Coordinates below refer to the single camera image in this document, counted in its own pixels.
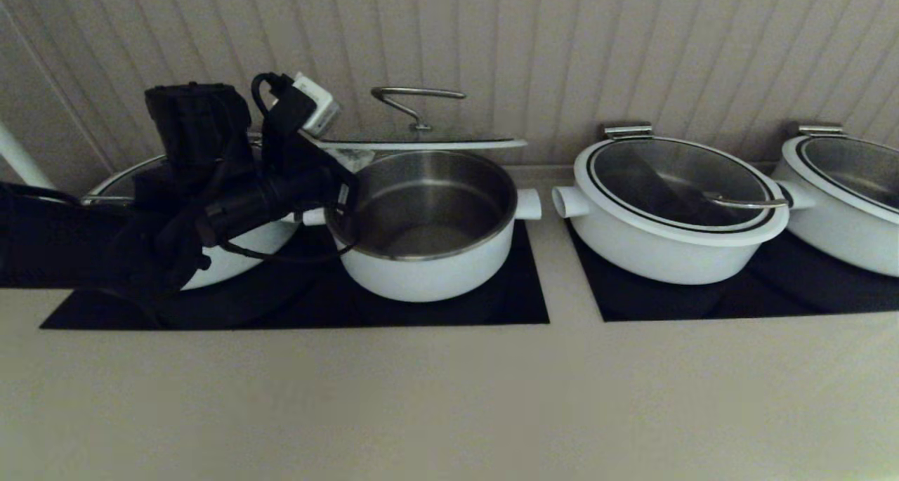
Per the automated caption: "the glass lid with white rim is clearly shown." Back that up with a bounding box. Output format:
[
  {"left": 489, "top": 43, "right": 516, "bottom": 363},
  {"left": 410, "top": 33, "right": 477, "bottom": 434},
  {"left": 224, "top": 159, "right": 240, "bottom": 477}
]
[
  {"left": 781, "top": 136, "right": 899, "bottom": 226},
  {"left": 79, "top": 154, "right": 169, "bottom": 209},
  {"left": 309, "top": 86, "right": 529, "bottom": 152},
  {"left": 572, "top": 137, "right": 790, "bottom": 248}
]

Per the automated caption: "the white deep cooking pot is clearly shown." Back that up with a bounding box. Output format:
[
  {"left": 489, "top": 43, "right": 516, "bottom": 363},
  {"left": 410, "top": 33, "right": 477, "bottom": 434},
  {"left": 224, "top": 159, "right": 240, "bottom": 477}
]
[{"left": 302, "top": 150, "right": 542, "bottom": 304}]

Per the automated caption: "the black glass induction cooktop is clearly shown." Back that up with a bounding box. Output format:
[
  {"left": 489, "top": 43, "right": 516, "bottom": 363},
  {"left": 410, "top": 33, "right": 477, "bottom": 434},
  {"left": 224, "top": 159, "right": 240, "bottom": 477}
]
[
  {"left": 40, "top": 220, "right": 550, "bottom": 331},
  {"left": 565, "top": 220, "right": 899, "bottom": 323}
]

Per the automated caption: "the white round rod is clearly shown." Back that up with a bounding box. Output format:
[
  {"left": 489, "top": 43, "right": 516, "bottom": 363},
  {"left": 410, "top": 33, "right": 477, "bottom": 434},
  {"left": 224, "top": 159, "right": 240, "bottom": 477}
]
[{"left": 0, "top": 121, "right": 57, "bottom": 190}]

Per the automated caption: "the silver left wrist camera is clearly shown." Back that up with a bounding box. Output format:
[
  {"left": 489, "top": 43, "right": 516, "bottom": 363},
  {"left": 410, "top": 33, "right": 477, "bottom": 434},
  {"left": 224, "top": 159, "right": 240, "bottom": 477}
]
[{"left": 290, "top": 74, "right": 342, "bottom": 138}]

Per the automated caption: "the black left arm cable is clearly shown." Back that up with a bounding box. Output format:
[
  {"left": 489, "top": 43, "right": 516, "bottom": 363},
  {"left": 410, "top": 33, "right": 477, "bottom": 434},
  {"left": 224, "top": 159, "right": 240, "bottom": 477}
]
[{"left": 216, "top": 72, "right": 355, "bottom": 264}]

